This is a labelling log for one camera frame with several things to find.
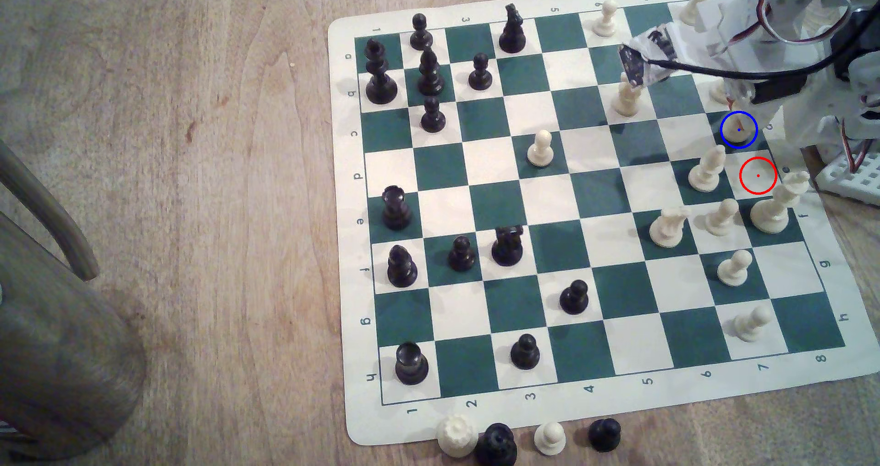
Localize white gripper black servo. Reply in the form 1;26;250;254
693;2;811;136

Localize white chess piece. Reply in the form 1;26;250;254
720;99;757;144

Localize white bishop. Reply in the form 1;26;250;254
688;144;727;193

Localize white queen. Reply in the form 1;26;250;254
750;171;812;235

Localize white rook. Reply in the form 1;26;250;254
680;0;716;27
437;414;479;459

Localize white breadboard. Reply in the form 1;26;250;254
814;151;880;208

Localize white knight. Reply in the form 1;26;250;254
649;205;692;249
611;72;644;118

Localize green white chessboard mat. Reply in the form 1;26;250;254
327;0;870;447

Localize black knight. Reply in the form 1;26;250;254
491;225;525;268
498;3;528;55

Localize black pawn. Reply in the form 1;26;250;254
588;418;622;452
511;334;541;371
468;53;494;92
420;96;446;134
560;280;590;316
448;236;477;272
410;13;434;51

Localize black bishop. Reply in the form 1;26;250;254
418;47;444;97
387;245;418;288

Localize black rook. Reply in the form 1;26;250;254
395;341;430;386
381;185;413;231

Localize black king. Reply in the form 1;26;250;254
365;38;399;105

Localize black queen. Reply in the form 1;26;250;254
475;423;518;466

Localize black camera cable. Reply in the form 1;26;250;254
646;29;880;83

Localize red servo wire bundle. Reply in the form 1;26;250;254
715;0;853;58

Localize tape-wrapped wrist camera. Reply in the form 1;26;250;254
618;22;697;89

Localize curved wooden chair rail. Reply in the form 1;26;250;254
0;139;101;282

